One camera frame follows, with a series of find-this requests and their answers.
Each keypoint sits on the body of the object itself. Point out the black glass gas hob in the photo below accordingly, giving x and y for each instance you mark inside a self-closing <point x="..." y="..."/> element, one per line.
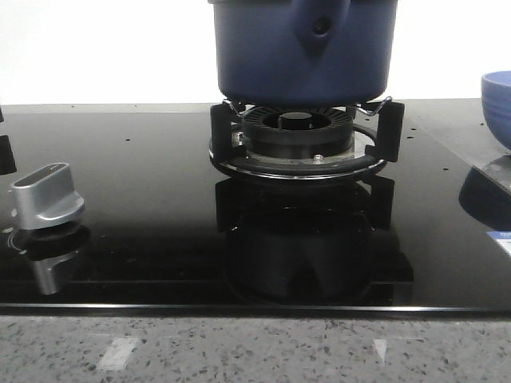
<point x="163" y="233"/>

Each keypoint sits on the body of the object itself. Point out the dark blue cooking pot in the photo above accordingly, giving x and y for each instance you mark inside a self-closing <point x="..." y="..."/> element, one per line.
<point x="303" y="53"/>

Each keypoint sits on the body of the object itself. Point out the silver stove control knob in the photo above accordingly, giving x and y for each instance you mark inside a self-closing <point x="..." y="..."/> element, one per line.
<point x="47" y="198"/>

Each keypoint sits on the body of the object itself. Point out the blue energy label sticker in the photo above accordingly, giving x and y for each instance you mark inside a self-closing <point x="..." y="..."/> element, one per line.
<point x="502" y="239"/>

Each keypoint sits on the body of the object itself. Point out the black gas burner head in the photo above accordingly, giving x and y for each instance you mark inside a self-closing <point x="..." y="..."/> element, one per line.
<point x="296" y="134"/>

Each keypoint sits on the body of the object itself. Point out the light blue plastic bowl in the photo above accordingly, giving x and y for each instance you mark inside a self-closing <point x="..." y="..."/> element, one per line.
<point x="495" y="100"/>

